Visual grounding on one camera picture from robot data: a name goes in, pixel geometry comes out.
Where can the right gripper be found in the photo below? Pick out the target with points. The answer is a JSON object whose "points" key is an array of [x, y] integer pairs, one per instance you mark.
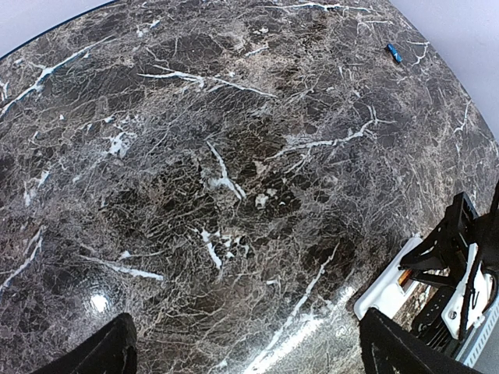
{"points": [[439, 259]]}

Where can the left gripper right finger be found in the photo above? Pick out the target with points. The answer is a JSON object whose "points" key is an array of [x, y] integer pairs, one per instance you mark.
{"points": [[387, 348]]}

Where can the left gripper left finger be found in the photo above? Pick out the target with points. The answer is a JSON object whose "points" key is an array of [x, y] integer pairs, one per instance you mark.
{"points": [[112, 349]]}

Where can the orange battery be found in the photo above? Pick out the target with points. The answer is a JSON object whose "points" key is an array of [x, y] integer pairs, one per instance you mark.
{"points": [[404, 279]]}

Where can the white remote control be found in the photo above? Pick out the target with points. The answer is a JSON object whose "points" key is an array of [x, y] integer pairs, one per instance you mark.
{"points": [[384, 293]]}

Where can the blue battery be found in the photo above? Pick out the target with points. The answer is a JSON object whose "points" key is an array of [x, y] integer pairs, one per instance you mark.
{"points": [[391, 49]]}

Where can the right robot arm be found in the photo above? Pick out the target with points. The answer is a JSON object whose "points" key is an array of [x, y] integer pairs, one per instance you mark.
{"points": [[485, 235]]}

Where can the white slotted cable duct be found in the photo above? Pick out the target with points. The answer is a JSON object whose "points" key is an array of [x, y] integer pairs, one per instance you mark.
{"points": [[481, 346]]}

